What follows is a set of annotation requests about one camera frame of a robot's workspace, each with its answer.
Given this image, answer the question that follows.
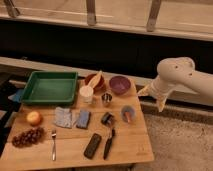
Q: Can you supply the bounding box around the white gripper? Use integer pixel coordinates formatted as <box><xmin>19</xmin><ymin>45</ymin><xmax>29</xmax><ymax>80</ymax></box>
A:
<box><xmin>137</xmin><ymin>76</ymin><xmax>174</xmax><ymax>112</ymax></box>

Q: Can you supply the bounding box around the small metal cup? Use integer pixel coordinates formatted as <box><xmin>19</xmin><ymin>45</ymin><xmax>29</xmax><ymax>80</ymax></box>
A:
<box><xmin>101</xmin><ymin>93</ymin><xmax>112</xmax><ymax>106</ymax></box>

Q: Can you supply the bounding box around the white plastic cup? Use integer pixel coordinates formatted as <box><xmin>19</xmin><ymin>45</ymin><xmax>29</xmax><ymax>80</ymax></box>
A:
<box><xmin>79</xmin><ymin>86</ymin><xmax>94</xmax><ymax>103</ymax></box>

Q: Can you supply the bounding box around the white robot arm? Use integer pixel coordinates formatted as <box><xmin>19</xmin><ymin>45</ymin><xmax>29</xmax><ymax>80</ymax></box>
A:
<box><xmin>138</xmin><ymin>57</ymin><xmax>213</xmax><ymax>112</ymax></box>

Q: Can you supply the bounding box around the purple bowl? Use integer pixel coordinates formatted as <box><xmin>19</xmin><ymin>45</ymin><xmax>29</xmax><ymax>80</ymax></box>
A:
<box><xmin>109</xmin><ymin>76</ymin><xmax>131</xmax><ymax>95</ymax></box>

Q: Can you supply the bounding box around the brown bowl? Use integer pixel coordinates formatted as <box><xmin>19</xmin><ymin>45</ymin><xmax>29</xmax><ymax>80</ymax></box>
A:
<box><xmin>84</xmin><ymin>74</ymin><xmax>105</xmax><ymax>92</ymax></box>

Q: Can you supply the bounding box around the wooden spatula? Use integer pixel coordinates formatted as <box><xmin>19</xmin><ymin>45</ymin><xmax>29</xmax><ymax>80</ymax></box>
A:
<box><xmin>88</xmin><ymin>71</ymin><xmax>102</xmax><ymax>88</ymax></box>

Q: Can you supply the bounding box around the blue sponge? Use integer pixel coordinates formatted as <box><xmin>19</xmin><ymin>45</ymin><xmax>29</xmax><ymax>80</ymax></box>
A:
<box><xmin>76</xmin><ymin>110</ymin><xmax>90</xmax><ymax>129</ymax></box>

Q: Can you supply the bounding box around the black remote control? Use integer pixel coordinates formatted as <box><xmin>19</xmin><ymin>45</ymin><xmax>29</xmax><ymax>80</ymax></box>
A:
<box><xmin>84</xmin><ymin>133</ymin><xmax>102</xmax><ymax>159</ymax></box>

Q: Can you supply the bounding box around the wooden table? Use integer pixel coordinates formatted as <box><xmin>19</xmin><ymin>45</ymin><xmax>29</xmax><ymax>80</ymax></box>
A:
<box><xmin>0</xmin><ymin>87</ymin><xmax>154</xmax><ymax>171</ymax></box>

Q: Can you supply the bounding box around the grey folded cloth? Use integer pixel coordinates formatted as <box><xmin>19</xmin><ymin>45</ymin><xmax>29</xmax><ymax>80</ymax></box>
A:
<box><xmin>54</xmin><ymin>107</ymin><xmax>76</xmax><ymax>129</ymax></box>

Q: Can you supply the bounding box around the silver fork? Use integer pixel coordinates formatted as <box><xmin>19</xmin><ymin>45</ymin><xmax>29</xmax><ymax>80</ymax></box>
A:
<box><xmin>51</xmin><ymin>130</ymin><xmax>57</xmax><ymax>161</ymax></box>

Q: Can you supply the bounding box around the green plastic tray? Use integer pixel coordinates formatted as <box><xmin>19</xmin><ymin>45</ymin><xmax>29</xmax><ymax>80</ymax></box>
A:
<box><xmin>21</xmin><ymin>71</ymin><xmax>78</xmax><ymax>105</ymax></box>

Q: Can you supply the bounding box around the red apple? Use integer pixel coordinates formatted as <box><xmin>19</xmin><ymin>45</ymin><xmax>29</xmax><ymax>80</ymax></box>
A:
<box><xmin>26</xmin><ymin>111</ymin><xmax>42</xmax><ymax>126</ymax></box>

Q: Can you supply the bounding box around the bunch of red grapes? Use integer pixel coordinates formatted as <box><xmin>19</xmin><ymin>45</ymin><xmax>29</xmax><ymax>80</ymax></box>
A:
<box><xmin>12</xmin><ymin>127</ymin><xmax>45</xmax><ymax>148</ymax></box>

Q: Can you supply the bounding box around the blue object at table edge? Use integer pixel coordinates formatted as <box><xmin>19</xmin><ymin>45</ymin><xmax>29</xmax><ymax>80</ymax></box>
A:
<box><xmin>8</xmin><ymin>89</ymin><xmax>23</xmax><ymax>102</ymax></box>

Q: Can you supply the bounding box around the black handled knife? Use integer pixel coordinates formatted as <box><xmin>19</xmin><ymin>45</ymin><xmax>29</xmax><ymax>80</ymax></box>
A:
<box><xmin>103</xmin><ymin>128</ymin><xmax>115</xmax><ymax>160</ymax></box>

